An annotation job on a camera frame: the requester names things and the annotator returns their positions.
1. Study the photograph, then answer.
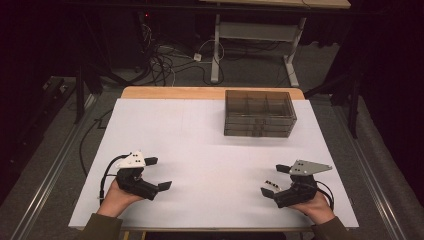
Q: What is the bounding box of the black floor cable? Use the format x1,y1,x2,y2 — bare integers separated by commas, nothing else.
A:
78,109,114,178

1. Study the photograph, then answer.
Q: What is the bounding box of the smoky transparent drawer cabinet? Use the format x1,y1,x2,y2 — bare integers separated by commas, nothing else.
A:
223,89,298,139

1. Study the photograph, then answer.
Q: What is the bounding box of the black metal stand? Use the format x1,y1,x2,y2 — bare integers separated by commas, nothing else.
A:
304,71,361,139
73,63,104,125

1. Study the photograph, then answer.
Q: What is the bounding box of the hand-held gripper black cable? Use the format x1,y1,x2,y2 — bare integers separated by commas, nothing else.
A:
98,153,131,206
314,180,335,211

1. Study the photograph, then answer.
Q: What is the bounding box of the left hand-held gripper black cable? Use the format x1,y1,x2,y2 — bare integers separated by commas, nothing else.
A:
98,153,131,206

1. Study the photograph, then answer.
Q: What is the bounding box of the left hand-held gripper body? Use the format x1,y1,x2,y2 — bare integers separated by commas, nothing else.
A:
114,149,160,202

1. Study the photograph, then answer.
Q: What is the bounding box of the person's left hand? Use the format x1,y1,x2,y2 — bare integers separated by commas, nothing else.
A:
97,179,145,218

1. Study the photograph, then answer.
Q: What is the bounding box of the aluminium floor rail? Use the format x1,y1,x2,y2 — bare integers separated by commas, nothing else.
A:
9,93,98,240
333,104,409,240

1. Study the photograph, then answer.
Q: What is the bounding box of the person's right hand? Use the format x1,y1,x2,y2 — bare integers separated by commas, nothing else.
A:
288,191,336,225

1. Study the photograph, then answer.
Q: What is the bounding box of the white table sheet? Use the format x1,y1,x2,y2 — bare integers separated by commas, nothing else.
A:
68,97,360,231

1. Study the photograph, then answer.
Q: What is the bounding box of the tangle of black cables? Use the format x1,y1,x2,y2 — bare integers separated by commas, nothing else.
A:
139,23,228,87

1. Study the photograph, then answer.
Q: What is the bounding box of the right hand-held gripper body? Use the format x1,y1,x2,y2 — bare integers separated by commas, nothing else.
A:
272,159,334,210

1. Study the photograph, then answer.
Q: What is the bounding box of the white-framed desk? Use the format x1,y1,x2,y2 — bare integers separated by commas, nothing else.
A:
199,0,352,88

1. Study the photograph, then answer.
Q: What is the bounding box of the right hand-held gripper black cable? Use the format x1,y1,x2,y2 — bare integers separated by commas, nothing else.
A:
314,180,335,211

